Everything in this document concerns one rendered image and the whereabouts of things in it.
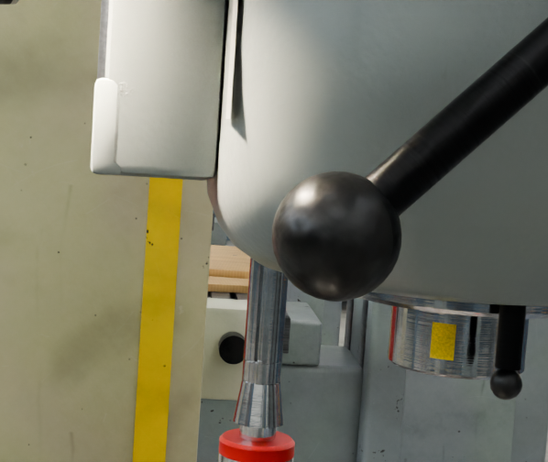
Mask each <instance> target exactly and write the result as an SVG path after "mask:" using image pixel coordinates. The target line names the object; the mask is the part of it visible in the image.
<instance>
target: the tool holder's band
mask: <svg viewBox="0 0 548 462"><path fill-rule="evenodd" d="M294 447H295V442H294V441H293V439H292V438H291V437H290V436H289V435H287V434H284V433H282V432H278V431H277V432H276V438H275V439H274V440H272V441H269V442H253V441H247V440H245V439H243V438H241V437H240V436H239V428H237V429H233V430H229V431H226V432H224V433H223V434H222V435H221V436H220V437H219V453H220V454H221V455H222V456H224V457H227V458H229V459H232V460H235V461H239V462H286V461H289V460H291V459H292V458H293V457H294Z"/></svg>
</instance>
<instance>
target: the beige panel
mask: <svg viewBox="0 0 548 462"><path fill-rule="evenodd" d="M101 3H102V0H19V1H18V2H17V3H16V4H14V5H0V462H197V449H198V434H199V421H200V407H201V392H202V378H203V351H204V337H205V323H206V308H207V294H208V280H209V266H210V252H211V238H212V223H213V207H212V204H211V202H210V199H209V196H208V193H207V180H205V181H198V180H183V179H168V178H153V177H138V176H124V175H104V174H95V173H93V172H92V170H91V152H92V135H93V103H94V86H95V83H96V81H97V69H98V52H99V36H100V19H101Z"/></svg>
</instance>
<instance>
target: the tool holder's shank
mask: <svg viewBox="0 0 548 462"><path fill-rule="evenodd" d="M287 290H288V279H287V278H286V276H285V275H284V273H283V272H279V271H276V270H274V269H269V268H266V267H265V266H263V265H261V264H259V263H258V262H256V261H255V260H253V259H252V258H250V265H249V279H248V293H247V319H246V331H245V345H244V359H243V372H242V381H241V385H240V390H239V394H238V398H237V403H236V410H235V414H234V419H233V421H234V422H235V423H236V424H240V425H239V436H240V437H241V438H243V439H245V440H247V441H253V442H269V441H272V440H274V439H275V438H276V432H277V427H280V426H282V425H284V419H283V407H282V395H281V383H280V381H281V368H282V355H283V342H284V329H285V316H286V303H287Z"/></svg>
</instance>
